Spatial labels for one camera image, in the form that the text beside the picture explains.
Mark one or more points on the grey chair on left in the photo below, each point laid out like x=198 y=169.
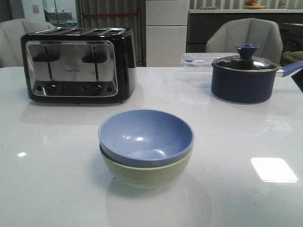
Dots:
x=10 y=34

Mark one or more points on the white cabinet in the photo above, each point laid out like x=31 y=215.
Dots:
x=166 y=32

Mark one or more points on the black object at right edge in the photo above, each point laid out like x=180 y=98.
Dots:
x=298 y=79

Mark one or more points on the fruit plate on counter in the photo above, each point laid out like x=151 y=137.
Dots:
x=251 y=4

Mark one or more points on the clear plastic food container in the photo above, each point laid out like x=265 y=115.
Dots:
x=197 y=67

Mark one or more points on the glass pot lid blue knob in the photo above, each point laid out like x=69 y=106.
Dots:
x=246 y=61

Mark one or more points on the grey chair on right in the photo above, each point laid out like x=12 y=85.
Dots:
x=264 y=33

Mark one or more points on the black and chrome toaster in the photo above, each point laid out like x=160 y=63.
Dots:
x=79 y=65

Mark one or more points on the olive green cloth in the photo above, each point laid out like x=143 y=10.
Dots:
x=291 y=57

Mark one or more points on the blue plastic bowl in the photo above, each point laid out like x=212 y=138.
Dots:
x=145 y=138

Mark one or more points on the dark kitchen counter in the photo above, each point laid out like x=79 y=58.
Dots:
x=202 y=24

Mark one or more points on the dark blue saucepan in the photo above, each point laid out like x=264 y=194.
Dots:
x=240 y=86

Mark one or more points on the green plastic bowl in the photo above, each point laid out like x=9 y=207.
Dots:
x=147 y=178

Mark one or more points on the grey chair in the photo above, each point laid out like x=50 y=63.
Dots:
x=264 y=33
x=10 y=34

